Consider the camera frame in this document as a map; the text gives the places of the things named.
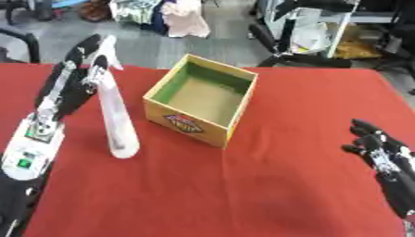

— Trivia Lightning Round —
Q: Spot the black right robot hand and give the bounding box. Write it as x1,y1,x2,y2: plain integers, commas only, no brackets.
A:
340,118,415,219

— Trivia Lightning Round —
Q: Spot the white desk with clutter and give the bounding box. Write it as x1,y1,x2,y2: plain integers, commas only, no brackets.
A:
256,0,415,61

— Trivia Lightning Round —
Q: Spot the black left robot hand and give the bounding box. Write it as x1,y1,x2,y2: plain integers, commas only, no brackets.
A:
32,33,112,122

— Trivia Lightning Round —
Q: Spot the pile of clothes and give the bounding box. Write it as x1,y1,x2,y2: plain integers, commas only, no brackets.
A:
107,0,213,39

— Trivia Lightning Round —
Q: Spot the black chair frame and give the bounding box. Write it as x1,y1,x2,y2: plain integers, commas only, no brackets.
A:
0,27,43,65

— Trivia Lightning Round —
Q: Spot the tan cardboard box green inside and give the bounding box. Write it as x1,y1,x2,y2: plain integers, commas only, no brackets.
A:
141,53,259,150

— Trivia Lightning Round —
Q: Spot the white spray bottle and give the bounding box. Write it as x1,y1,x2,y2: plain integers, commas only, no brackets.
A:
91,34,142,160

